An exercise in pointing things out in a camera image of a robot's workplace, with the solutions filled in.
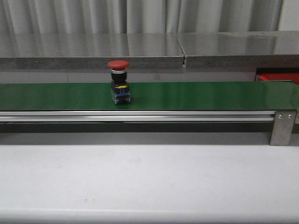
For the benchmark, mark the green conveyor belt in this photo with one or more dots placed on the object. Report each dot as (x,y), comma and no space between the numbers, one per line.
(151,96)

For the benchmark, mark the steel conveyor support bracket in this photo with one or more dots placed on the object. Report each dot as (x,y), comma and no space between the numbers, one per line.
(282,128)

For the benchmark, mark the red plastic tray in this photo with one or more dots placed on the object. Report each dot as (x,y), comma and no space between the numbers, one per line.
(293,77)

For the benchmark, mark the grey stone countertop shelf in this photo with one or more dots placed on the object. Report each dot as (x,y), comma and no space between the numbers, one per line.
(256,49)

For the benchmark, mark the grey pleated curtain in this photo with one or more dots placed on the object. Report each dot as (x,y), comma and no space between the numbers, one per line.
(137,16)

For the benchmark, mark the red mushroom push button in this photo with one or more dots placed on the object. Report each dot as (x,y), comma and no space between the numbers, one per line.
(119,86)

